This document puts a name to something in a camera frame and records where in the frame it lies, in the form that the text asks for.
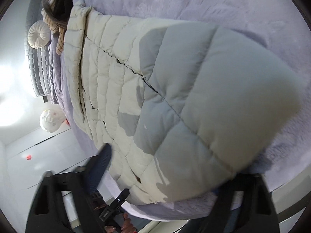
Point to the person's left hand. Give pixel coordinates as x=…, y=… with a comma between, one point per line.
x=127, y=225

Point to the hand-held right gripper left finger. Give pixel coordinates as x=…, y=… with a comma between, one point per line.
x=101, y=159

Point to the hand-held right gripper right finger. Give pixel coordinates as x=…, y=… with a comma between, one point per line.
x=230, y=195

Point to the white dotted plush toy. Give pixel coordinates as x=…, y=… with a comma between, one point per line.
x=50, y=121

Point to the black folded garment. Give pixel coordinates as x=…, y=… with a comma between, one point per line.
x=64, y=2

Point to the lavender plush bed blanket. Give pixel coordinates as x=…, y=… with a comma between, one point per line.
x=218, y=7

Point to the cream striped garment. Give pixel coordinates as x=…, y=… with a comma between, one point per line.
x=51, y=23

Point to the small red wardrobe sticker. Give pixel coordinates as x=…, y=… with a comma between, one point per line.
x=29, y=157

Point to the white wardrobe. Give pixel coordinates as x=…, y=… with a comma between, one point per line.
x=48, y=148

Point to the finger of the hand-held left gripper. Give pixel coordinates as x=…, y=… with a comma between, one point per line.
x=121, y=197

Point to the round white pleated cushion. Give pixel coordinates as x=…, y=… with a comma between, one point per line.
x=38, y=36

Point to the cream quilted puffer jacket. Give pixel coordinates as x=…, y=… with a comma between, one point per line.
x=194, y=102

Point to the grey quilted pillow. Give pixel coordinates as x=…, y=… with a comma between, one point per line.
x=38, y=72

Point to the red packet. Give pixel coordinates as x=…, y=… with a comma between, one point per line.
x=66, y=122

